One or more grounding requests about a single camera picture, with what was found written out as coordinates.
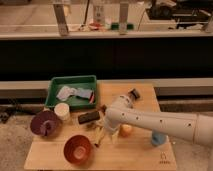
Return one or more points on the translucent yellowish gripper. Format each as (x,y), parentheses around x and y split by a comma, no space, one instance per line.
(113,136)

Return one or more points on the banana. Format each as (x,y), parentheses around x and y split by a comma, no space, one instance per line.
(99,134)

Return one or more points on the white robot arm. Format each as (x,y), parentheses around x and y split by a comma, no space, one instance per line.
(191,127)

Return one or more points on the blue cup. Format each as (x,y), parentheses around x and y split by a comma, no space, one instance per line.
(158,138)

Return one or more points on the white paper cup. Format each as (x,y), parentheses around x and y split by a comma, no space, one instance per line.
(62,111)

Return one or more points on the orange fruit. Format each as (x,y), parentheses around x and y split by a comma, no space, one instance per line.
(125,130)

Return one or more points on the dark grape bunch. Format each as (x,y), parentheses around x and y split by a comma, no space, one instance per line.
(103,108)

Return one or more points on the black rectangular block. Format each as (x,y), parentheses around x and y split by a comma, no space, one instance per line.
(88,117)

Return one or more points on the red-brown bowl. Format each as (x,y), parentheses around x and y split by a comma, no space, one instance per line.
(77,149)

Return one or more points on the red item in tray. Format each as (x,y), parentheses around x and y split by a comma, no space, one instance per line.
(92,98)

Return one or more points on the black brush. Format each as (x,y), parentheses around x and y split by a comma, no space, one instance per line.
(134,94)

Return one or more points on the wooden board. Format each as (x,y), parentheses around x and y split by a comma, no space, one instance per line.
(134,153)

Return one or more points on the green plastic tray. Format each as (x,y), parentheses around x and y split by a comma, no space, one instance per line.
(85,82)

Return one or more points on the crumpled cloth in tray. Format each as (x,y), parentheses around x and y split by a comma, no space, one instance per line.
(65,92)

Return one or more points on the purple bowl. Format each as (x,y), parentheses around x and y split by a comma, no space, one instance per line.
(44,123)

